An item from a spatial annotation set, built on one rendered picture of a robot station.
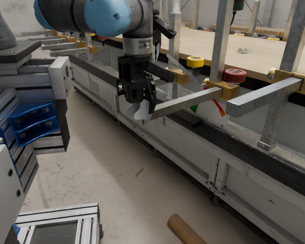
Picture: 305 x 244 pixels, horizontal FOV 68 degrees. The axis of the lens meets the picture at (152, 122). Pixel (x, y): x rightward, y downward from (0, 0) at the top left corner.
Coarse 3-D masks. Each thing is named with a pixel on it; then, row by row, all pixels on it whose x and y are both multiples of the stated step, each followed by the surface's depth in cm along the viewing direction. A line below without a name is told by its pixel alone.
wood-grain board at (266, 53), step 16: (192, 32) 191; (208, 32) 191; (160, 48) 132; (192, 48) 130; (208, 48) 130; (256, 48) 130; (272, 48) 130; (304, 48) 130; (208, 64) 107; (240, 64) 99; (256, 64) 99; (272, 64) 99; (304, 64) 99
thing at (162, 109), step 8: (216, 88) 84; (184, 96) 77; (192, 96) 77; (200, 96) 78; (208, 96) 81; (216, 96) 84; (160, 104) 71; (168, 104) 71; (176, 104) 72; (184, 104) 75; (192, 104) 77; (160, 112) 69; (168, 112) 71
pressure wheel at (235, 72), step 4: (228, 72) 86; (232, 72) 87; (236, 72) 86; (240, 72) 87; (244, 72) 86; (224, 76) 88; (228, 76) 86; (232, 76) 85; (236, 76) 84; (240, 76) 84; (244, 76) 85; (228, 80) 86; (232, 80) 85; (236, 80) 85; (240, 80) 85; (244, 80) 87
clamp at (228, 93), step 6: (210, 84) 88; (216, 84) 86; (222, 84) 85; (228, 84) 85; (222, 90) 84; (228, 90) 82; (234, 90) 83; (222, 96) 85; (228, 96) 83; (234, 96) 84
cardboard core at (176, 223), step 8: (176, 216) 127; (168, 224) 127; (176, 224) 124; (184, 224) 123; (176, 232) 123; (184, 232) 119; (192, 232) 119; (184, 240) 118; (192, 240) 115; (200, 240) 115
